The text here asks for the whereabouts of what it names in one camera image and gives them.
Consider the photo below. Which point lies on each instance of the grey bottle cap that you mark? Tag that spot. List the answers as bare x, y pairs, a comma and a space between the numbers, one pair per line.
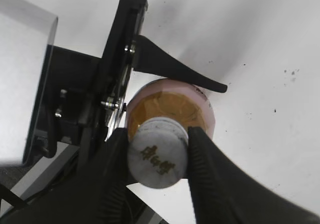
157, 154

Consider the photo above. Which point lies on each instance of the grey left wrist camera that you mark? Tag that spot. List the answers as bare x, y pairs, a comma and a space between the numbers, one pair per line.
27, 38

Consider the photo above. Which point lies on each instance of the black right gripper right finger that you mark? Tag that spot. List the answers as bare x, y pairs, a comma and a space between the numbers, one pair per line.
222, 193

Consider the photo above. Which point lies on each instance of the oolong tea bottle pink label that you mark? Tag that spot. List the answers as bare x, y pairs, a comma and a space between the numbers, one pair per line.
185, 103

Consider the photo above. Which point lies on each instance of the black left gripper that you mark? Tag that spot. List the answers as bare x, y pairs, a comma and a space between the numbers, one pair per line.
81, 92

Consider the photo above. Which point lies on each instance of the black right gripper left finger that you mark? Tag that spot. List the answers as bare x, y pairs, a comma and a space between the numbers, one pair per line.
96, 194

